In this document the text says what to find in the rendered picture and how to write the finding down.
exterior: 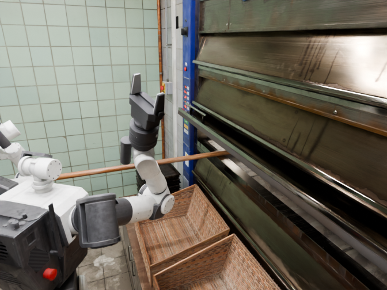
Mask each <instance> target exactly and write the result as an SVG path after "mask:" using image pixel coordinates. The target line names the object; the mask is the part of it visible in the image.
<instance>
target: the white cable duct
mask: <svg viewBox="0 0 387 290"><path fill-rule="evenodd" d="M171 10H172V79H173V149H174V158H175V157H177V110H176V12H175V0H171ZM174 167H175V168H176V169H177V162H175V163H174Z"/></svg>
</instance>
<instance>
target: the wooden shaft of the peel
mask: <svg viewBox="0 0 387 290"><path fill-rule="evenodd" d="M229 154H230V153H228V152H227V151H226V150H223V151H215V152H208V153H203V154H195V155H187V156H183V157H175V158H167V159H159V160H156V161H157V163H158V165H163V164H168V163H175V162H182V161H190V160H194V159H202V158H209V157H217V156H221V155H229ZM129 169H136V168H135V165H134V163H132V164H128V165H119V166H111V167H103V168H99V169H91V170H84V171H76V172H71V173H63V174H60V176H59V177H58V178H57V179H56V180H63V179H68V178H75V177H83V176H87V175H95V174H102V173H110V172H114V171H122V170H129ZM56 180H54V181H56Z"/></svg>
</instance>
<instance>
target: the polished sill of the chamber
mask: <svg viewBox="0 0 387 290"><path fill-rule="evenodd" d="M198 146H199V147H200V148H201V149H202V150H203V151H204V152H205V153H208V152H215V151H219V150H217V149H216V148H215V147H214V146H212V145H211V144H210V143H209V142H208V141H206V140H198ZM211 158H212V159H213V160H214V161H215V162H216V163H217V164H219V165H220V167H222V168H223V169H224V170H225V171H226V172H227V173H229V174H230V175H231V176H232V177H233V178H234V179H235V180H236V181H237V182H238V183H239V184H240V185H242V186H243V187H244V188H245V189H246V190H247V191H248V192H249V193H250V194H251V195H253V196H254V197H255V198H256V199H257V200H258V201H259V202H261V203H262V204H263V205H264V206H265V207H266V208H267V209H268V210H269V211H270V212H271V213H273V214H274V215H275V216H276V217H277V218H278V219H279V220H280V221H281V222H282V223H283V224H285V225H286V226H287V227H288V228H289V229H290V230H291V231H292V232H293V233H294V234H295V235H296V236H298V237H299V238H300V239H301V240H302V241H303V242H305V243H306V244H307V245H308V246H309V247H310V248H311V249H312V250H313V251H314V252H315V253H317V254H318V255H319V256H320V257H321V258H322V259H323V260H324V261H325V262H326V263H327V264H329V265H330V266H331V267H332V268H333V269H334V270H335V271H337V272H338V274H340V275H341V276H342V277H343V278H344V279H345V280H346V281H348V282H349V283H350V284H351V285H352V286H353V287H354V288H355V289H356V290H387V286H386V285H385V284H384V283H382V282H381V281H380V280H379V279H377V278H376V277H375V276H373V275H372V274H371V273H370V272H369V271H367V270H366V269H365V268H364V267H362V266H361V265H360V264H358V263H357V262H356V261H355V260H354V259H352V258H351V257H350V256H349V255H348V254H346V253H345V252H344V251H343V250H341V249H340V248H339V247H337V246H336V245H335V244H334V243H333V242H331V241H330V240H329V239H328V238H326V237H325V236H324V235H323V234H322V233H320V232H319V231H318V230H316V229H315V228H314V227H313V226H311V225H310V224H309V223H308V222H307V221H306V220H304V219H303V218H301V217H300V216H299V215H298V214H297V213H295V212H294V211H293V210H292V209H291V208H289V207H288V206H287V205H286V204H284V203H283V202H282V201H280V200H279V199H278V198H277V197H276V196H274V195H273V194H272V193H271V192H269V191H268V190H267V189H266V188H265V187H263V186H262V185H261V184H259V183H258V182H257V181H256V180H254V179H253V178H252V177H251V176H250V175H249V174H247V173H246V172H244V171H243V170H242V169H241V168H240V167H238V166H237V165H236V164H235V163H234V162H232V161H231V160H230V159H229V158H227V157H226V156H225V155H221V156H217V157H211Z"/></svg>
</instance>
